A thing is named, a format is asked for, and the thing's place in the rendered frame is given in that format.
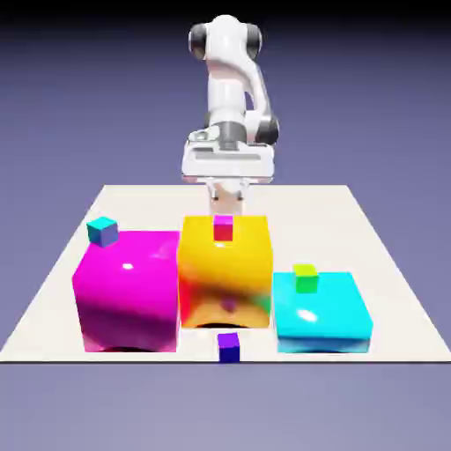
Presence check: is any large cyan box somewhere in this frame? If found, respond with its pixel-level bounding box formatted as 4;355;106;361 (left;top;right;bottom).
271;270;375;355

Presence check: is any large yellow box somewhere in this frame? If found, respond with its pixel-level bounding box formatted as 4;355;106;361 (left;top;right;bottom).
176;214;275;329

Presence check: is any large magenta box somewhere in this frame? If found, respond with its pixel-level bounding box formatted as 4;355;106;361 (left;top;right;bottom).
71;230;181;354

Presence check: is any small red cube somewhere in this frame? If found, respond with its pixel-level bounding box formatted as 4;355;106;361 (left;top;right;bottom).
213;214;234;243

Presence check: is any small teal cube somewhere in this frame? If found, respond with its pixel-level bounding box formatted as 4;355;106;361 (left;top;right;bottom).
86;216;120;248

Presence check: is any small green cube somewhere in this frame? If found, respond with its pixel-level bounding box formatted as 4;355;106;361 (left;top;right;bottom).
292;262;321;294

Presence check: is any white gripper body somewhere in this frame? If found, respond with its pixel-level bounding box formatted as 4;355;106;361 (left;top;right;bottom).
181;139;276;185

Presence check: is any small blue cube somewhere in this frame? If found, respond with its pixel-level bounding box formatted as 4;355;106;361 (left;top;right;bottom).
217;331;241;365

